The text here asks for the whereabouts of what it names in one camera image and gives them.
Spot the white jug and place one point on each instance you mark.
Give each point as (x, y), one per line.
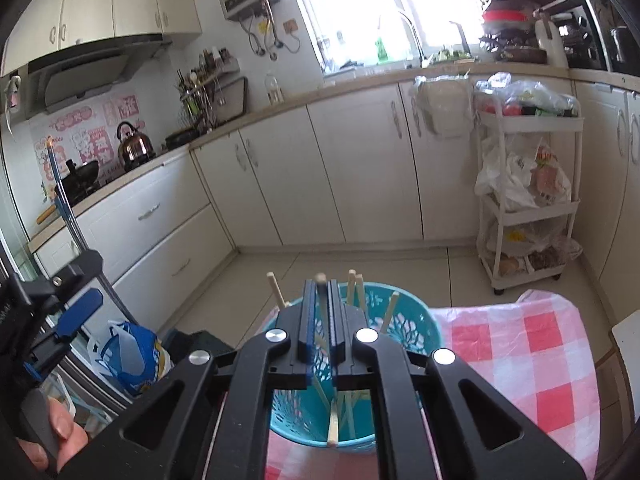
(550, 45)

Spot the cream drawer cabinet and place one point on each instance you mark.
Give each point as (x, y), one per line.
(150, 240)

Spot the chrome faucet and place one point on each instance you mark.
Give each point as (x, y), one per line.
(412, 30)

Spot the white rolling cart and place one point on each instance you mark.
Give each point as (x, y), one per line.
(577, 170)

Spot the beige countertop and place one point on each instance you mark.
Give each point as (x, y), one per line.
(350, 79)

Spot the white plastic bag on cabinet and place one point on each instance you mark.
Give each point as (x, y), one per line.
(442, 105)

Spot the pink wall stickers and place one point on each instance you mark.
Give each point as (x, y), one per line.
(95, 140)

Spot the cream panelled cabinet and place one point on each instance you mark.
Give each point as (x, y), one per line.
(605, 160)

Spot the teal cutout plastic bucket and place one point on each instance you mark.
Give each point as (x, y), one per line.
(415, 320)

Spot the clear plastic bag of food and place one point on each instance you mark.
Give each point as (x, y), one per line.
(525, 95)

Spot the white plastic bags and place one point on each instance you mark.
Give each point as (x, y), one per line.
(510, 180)

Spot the blue white plastic bag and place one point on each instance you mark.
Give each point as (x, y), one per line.
(130, 360)

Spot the black appliance shelf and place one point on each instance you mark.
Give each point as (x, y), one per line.
(590, 20)

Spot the dark frying pan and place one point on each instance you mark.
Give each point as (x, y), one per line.
(522, 52)

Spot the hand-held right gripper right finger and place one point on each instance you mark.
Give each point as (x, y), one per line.
(334, 335)

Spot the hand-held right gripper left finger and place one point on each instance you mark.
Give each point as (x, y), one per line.
(311, 330)

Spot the bunch of wooden chopsticks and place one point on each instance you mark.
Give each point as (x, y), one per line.
(333, 430)

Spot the person's left hand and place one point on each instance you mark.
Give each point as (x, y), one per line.
(67, 435)

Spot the light wooden chopstick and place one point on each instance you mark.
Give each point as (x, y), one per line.
(320, 277)

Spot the black wok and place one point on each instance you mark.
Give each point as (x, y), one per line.
(82, 175)

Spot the cream wall cabinets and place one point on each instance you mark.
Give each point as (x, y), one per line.
(100, 15)

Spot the metal utensil rack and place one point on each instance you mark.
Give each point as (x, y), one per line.
(210, 100)

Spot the grey range hood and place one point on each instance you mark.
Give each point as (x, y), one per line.
(85, 75)

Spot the steel kettle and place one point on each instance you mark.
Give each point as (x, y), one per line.
(135, 150)

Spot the red white checked tablecloth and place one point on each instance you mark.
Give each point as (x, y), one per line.
(525, 360)

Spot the clear water bottle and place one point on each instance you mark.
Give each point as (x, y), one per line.
(273, 90)

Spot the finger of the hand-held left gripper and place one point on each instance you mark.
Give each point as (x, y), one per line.
(80, 312)
(70, 270)

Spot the kitchen window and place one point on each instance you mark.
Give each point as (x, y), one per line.
(360, 5)

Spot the green dish soap bottle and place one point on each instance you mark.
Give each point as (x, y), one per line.
(382, 50)

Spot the cream door cabinet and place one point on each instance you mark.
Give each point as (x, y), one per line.
(360, 170)

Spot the blue metal pole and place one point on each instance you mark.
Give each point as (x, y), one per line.
(62, 195)

